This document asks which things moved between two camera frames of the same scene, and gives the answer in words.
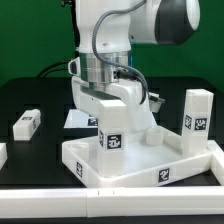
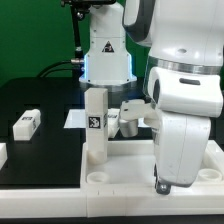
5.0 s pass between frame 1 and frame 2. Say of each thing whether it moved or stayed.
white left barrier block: stayed
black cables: stayed
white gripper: moved
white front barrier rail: stayed
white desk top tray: moved
